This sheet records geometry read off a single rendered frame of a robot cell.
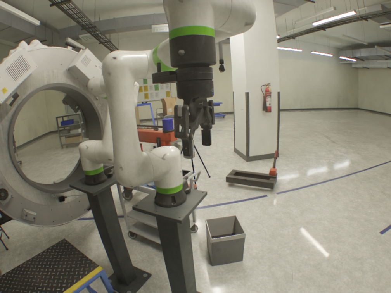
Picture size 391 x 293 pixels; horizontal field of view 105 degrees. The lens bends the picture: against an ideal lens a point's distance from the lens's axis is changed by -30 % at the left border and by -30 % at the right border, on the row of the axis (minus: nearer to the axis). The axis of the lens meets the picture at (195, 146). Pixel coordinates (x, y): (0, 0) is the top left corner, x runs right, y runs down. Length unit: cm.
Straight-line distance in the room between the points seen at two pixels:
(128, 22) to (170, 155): 601
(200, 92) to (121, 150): 46
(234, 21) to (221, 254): 163
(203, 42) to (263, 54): 366
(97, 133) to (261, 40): 321
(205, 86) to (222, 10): 17
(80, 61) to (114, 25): 505
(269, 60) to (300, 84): 922
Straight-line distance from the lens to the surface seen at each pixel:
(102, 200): 135
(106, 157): 115
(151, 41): 1068
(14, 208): 169
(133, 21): 666
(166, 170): 86
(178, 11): 42
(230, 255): 184
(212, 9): 44
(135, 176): 81
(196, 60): 39
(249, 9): 51
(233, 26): 50
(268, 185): 294
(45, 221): 180
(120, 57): 76
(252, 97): 389
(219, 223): 192
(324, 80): 1461
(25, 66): 149
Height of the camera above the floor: 141
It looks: 16 degrees down
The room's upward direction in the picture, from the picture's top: 4 degrees counter-clockwise
